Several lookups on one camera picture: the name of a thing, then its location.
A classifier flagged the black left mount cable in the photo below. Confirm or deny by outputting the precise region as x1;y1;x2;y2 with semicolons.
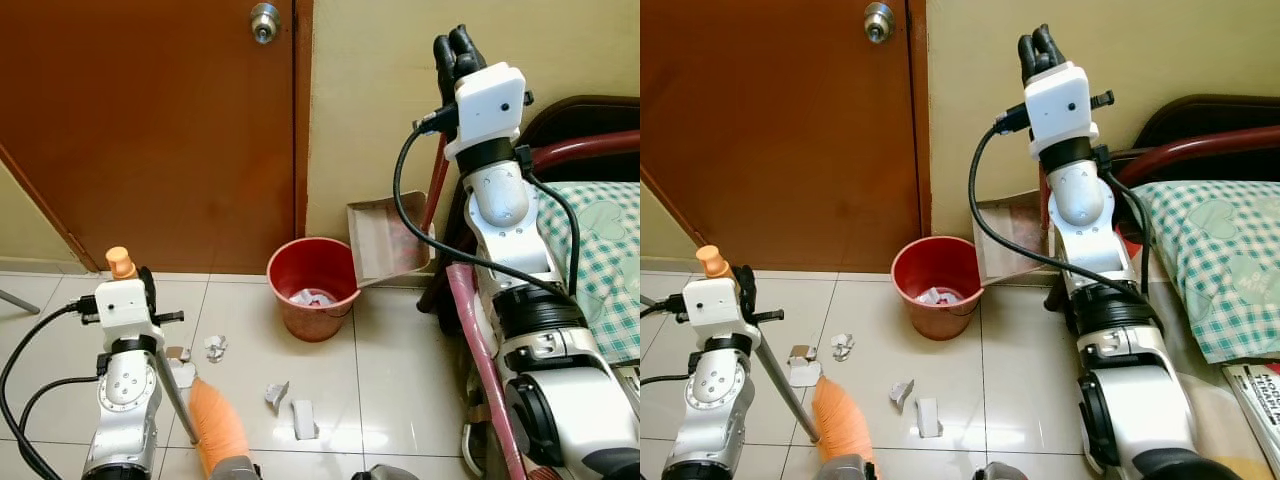
640;296;699;319
0;297;99;480

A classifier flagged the pink long stick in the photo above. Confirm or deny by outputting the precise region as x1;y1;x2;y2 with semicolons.
447;262;528;480

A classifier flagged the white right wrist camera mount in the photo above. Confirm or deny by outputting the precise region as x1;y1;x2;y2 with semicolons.
443;62;534;161
1023;62;1115;156

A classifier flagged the dark wooden bed headboard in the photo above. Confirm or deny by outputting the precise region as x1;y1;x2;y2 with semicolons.
1130;95;1280;183
520;96;641;183

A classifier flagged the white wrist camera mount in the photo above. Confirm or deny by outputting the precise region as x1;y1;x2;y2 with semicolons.
680;278;786;351
1023;62;1115;156
443;62;534;161
76;279;187;353

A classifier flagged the dark red metal bar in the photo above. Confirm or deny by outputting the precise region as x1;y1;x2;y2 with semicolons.
530;130;641;173
1116;126;1280;188

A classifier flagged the brown wooden door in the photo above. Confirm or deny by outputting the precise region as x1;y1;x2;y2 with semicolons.
0;0;314;273
640;0;931;273

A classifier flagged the green checked pillow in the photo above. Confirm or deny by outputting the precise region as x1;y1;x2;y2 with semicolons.
540;180;641;367
1128;180;1280;365

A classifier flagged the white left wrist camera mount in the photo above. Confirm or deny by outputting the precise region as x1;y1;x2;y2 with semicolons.
680;278;786;351
76;279;187;353

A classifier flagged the long looping black cable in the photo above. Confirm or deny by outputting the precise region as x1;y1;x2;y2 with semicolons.
967;103;1151;301
392;105;566;297

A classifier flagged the short black arm cable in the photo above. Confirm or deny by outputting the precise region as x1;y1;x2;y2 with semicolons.
515;146;582;299
1098;146;1153;293

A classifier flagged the printed black white book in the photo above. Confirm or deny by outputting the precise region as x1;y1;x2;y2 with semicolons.
1222;362;1280;451

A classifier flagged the red plastic bucket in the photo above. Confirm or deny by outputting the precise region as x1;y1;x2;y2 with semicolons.
890;236;986;343
266;237;362;344

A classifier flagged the silver round door knob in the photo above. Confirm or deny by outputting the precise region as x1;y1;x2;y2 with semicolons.
249;3;282;45
864;2;896;44

